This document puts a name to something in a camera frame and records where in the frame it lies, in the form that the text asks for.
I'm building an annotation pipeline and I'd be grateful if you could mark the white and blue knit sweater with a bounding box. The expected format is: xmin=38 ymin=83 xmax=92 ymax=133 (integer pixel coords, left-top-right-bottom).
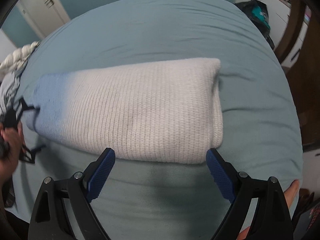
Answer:
xmin=25 ymin=58 xmax=223 ymax=164

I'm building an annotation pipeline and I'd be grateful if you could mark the person's left hand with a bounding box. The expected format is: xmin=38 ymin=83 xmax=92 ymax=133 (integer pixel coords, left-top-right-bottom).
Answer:
xmin=0 ymin=122 xmax=25 ymax=187

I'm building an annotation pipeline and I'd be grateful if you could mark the grey patterned blanket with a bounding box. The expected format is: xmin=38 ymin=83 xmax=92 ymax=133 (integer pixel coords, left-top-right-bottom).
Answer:
xmin=1 ymin=69 xmax=24 ymax=115

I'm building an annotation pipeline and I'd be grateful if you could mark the white braided pillow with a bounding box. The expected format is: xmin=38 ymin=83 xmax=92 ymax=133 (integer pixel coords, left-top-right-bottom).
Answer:
xmin=0 ymin=41 xmax=40 ymax=75

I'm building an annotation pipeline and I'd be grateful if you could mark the teal bed sheet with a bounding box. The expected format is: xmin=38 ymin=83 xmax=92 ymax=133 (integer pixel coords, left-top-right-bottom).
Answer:
xmin=17 ymin=0 xmax=303 ymax=239

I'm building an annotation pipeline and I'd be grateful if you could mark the bare foot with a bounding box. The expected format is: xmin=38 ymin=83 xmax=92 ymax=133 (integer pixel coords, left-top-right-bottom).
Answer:
xmin=284 ymin=179 xmax=300 ymax=210

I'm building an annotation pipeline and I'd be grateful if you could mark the white door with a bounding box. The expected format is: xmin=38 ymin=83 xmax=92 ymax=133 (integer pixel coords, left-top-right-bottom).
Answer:
xmin=17 ymin=0 xmax=71 ymax=39

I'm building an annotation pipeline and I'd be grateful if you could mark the brown wooden chair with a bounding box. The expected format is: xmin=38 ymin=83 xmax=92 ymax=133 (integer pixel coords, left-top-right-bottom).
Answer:
xmin=274 ymin=0 xmax=319 ymax=152

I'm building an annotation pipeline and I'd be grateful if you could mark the black plastic bag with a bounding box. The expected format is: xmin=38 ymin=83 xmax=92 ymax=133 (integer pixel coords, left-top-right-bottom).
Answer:
xmin=234 ymin=0 xmax=275 ymax=50

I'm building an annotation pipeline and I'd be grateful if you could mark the white cabinet with black handles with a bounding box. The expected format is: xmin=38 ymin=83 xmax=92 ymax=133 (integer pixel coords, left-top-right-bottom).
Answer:
xmin=235 ymin=0 xmax=308 ymax=68

